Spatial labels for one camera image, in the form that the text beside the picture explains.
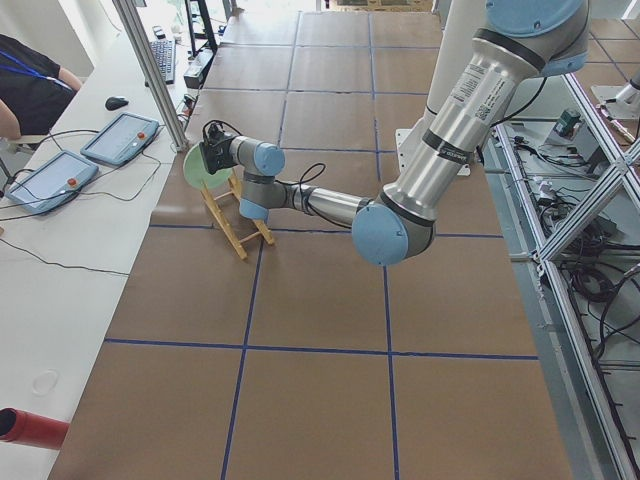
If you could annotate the black keyboard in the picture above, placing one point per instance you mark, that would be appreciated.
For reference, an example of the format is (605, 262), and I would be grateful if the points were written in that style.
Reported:
(164, 53)

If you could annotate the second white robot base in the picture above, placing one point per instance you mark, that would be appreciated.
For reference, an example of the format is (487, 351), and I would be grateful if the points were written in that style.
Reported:
(619, 102)

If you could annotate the near blue teach pendant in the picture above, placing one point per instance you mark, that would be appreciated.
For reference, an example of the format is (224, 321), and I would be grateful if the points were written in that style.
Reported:
(52, 184)

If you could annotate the light green round plate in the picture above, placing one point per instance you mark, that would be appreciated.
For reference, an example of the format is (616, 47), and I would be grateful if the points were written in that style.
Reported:
(196, 174)

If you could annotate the wooden plate rack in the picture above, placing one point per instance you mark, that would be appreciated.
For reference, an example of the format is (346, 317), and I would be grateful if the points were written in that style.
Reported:
(222, 201)

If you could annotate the red cylinder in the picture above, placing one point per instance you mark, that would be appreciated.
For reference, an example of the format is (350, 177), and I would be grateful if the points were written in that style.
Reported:
(26, 428)

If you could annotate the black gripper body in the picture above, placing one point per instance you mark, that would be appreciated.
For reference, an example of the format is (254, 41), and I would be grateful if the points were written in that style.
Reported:
(216, 155)

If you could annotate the person in black shirt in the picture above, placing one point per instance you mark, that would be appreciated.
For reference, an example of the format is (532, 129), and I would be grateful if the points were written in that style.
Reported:
(35, 90)

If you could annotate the aluminium frame rail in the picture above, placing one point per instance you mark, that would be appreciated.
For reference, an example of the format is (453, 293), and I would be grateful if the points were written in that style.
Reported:
(571, 212)

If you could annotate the green white box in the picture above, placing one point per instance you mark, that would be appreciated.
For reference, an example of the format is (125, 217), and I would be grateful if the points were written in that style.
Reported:
(567, 122)

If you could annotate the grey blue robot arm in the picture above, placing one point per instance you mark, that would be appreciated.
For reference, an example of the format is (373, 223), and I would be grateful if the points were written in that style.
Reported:
(516, 41)

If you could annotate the far blue teach pendant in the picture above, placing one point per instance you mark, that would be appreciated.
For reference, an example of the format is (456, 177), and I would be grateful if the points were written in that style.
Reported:
(121, 140)

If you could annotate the aluminium frame post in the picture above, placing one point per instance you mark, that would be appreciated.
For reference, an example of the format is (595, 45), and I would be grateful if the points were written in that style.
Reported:
(135, 31)

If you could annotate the black computer mouse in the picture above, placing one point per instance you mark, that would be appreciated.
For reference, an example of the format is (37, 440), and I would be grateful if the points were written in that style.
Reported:
(115, 102)

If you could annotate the blue teach pendant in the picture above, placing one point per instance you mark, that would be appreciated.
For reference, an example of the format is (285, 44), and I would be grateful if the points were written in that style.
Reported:
(121, 140)
(52, 184)

